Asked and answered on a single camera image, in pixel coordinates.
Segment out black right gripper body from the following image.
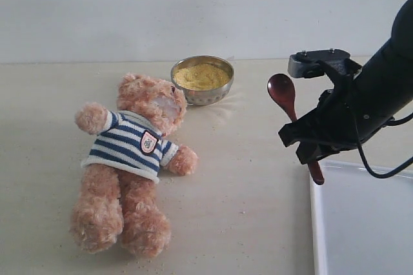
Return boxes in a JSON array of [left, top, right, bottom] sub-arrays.
[[314, 73, 396, 152]]

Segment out dark red wooden spoon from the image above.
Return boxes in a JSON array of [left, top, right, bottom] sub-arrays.
[[267, 74, 325, 185]]

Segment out beige teddy bear striped sweater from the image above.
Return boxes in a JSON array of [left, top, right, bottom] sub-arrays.
[[70, 73, 197, 257]]

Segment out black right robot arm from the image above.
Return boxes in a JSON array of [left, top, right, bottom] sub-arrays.
[[279, 0, 412, 164]]

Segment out white rectangular tray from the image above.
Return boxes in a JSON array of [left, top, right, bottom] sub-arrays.
[[310, 160, 412, 275]]

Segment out steel bowl of yellow grain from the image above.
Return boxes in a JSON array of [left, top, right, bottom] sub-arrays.
[[170, 56, 234, 106]]

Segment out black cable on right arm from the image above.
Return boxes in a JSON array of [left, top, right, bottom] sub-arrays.
[[317, 60, 413, 179]]

